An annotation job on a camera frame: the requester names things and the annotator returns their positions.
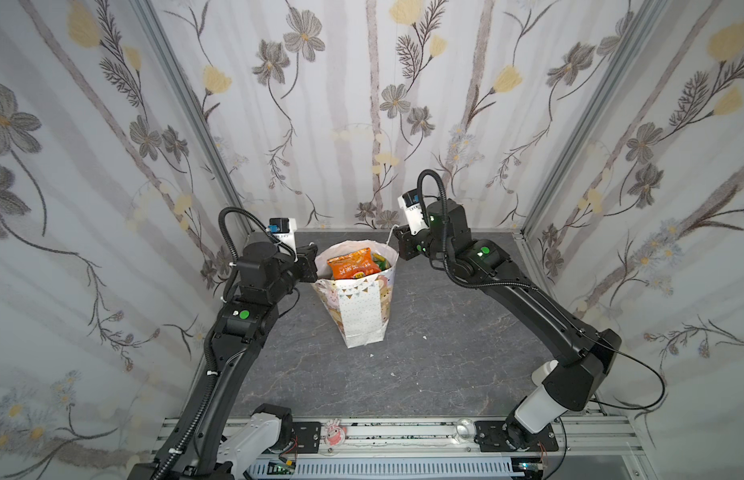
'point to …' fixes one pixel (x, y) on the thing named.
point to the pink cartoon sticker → (335, 432)
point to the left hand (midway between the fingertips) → (314, 238)
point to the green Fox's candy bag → (381, 262)
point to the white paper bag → (358, 308)
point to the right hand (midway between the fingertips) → (395, 220)
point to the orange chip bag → (354, 265)
